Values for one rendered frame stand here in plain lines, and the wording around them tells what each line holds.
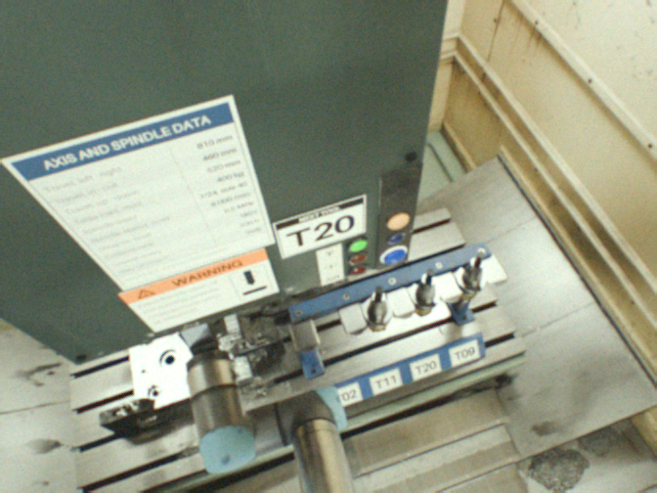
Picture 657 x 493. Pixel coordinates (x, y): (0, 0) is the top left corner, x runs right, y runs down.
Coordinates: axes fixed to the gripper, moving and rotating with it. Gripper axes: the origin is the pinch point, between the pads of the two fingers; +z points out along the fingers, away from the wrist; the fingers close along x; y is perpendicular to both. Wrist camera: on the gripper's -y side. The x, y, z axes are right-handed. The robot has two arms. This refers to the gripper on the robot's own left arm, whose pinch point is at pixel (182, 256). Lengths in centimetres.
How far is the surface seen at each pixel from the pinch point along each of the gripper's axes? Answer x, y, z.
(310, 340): 17.1, 25.6, -13.2
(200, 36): 15, -55, -20
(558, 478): 72, 80, -56
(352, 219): 24.0, -29.7, -21.2
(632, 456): 94, 81, -58
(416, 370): 41, 53, -20
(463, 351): 55, 53, -20
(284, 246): 16.2, -28.8, -21.2
